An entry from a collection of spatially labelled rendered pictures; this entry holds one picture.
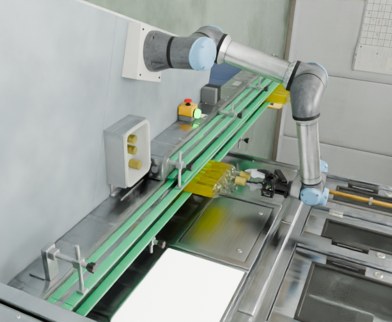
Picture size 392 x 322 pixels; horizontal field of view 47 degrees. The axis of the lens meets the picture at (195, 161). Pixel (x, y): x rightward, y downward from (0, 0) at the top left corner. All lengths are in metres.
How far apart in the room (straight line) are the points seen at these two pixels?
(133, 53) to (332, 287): 1.11
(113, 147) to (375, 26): 6.21
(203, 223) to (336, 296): 0.60
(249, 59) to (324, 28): 5.90
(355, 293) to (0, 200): 1.23
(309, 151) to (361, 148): 6.43
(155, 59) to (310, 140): 0.62
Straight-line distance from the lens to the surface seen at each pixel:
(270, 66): 1.69
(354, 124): 7.92
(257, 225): 1.92
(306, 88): 1.59
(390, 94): 7.72
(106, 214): 1.64
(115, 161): 1.65
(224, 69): 3.05
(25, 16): 1.28
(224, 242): 1.81
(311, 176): 1.70
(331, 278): 1.81
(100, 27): 1.53
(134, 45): 1.65
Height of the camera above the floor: 1.62
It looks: 20 degrees down
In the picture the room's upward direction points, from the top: 103 degrees clockwise
